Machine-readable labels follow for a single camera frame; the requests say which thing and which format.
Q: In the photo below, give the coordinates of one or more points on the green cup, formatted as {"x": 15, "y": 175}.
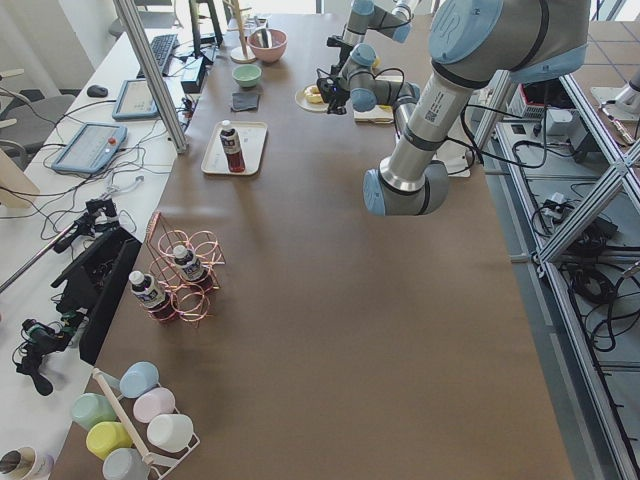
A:
{"x": 89, "y": 409}

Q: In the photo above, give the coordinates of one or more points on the blue teach pendant near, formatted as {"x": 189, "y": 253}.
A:
{"x": 91, "y": 149}

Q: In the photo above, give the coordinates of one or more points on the white cup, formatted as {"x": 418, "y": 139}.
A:
{"x": 170, "y": 432}

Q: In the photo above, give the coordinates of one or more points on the pink bowl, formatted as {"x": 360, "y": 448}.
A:
{"x": 275, "y": 52}

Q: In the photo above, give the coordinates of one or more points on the cream rabbit tray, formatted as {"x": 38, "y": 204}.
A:
{"x": 252, "y": 137}

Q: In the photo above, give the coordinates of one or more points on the aluminium frame post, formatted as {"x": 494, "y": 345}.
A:
{"x": 131, "y": 21}

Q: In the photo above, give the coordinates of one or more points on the wooden mug tree stand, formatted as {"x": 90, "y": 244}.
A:
{"x": 241, "y": 54}

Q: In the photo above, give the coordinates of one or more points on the glazed ring donut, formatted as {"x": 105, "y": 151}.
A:
{"x": 313, "y": 95}

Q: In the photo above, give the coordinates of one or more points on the black computer mouse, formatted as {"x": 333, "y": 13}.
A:
{"x": 97, "y": 91}

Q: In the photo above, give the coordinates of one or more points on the grey folded cloth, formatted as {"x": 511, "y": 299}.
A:
{"x": 244, "y": 101}

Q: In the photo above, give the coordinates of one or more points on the grey cup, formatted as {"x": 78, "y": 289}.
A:
{"x": 125, "y": 464}

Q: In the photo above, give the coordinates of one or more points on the mint green bowl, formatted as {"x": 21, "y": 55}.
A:
{"x": 247, "y": 75}

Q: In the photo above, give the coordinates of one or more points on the black keyboard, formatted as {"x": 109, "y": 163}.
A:
{"x": 162, "y": 47}

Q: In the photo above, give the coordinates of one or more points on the wooden cutting board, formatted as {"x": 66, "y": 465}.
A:
{"x": 380, "y": 114}

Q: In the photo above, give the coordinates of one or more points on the copper wire bottle rack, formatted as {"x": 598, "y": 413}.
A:
{"x": 192, "y": 300}

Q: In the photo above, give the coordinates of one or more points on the blue teach pendant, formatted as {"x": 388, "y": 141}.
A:
{"x": 91, "y": 149}
{"x": 134, "y": 101}

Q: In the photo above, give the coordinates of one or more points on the bottle in rack upper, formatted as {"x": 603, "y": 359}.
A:
{"x": 189, "y": 264}

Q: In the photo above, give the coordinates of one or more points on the metal ice scoop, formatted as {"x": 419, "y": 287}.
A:
{"x": 263, "y": 37}

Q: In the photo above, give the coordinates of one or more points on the yellow cup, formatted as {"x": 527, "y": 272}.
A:
{"x": 106, "y": 437}

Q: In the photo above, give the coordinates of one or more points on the paper cup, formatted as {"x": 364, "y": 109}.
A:
{"x": 26, "y": 463}

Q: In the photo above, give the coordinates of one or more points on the bottle in rack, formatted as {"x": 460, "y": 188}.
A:
{"x": 189, "y": 264}
{"x": 152, "y": 296}

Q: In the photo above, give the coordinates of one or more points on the white round plate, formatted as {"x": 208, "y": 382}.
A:
{"x": 302, "y": 103}

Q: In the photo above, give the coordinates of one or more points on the pink cup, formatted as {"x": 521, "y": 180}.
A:
{"x": 157, "y": 401}

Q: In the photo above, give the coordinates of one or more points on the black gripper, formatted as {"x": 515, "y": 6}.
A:
{"x": 346, "y": 53}
{"x": 336, "y": 94}

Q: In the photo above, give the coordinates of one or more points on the blue cup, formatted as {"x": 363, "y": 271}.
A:
{"x": 138, "y": 379}

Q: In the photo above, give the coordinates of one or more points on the white wire cup rack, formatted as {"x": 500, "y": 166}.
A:
{"x": 162, "y": 462}

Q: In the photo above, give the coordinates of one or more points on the bottle in rack lower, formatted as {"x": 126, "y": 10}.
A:
{"x": 152, "y": 296}

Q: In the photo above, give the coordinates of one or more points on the dark tea bottle on tray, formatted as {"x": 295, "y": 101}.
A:
{"x": 231, "y": 145}

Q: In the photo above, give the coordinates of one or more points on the blue teach pendant far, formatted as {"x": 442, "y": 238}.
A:
{"x": 134, "y": 101}

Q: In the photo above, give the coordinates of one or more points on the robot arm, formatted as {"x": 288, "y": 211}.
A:
{"x": 468, "y": 43}
{"x": 366, "y": 15}

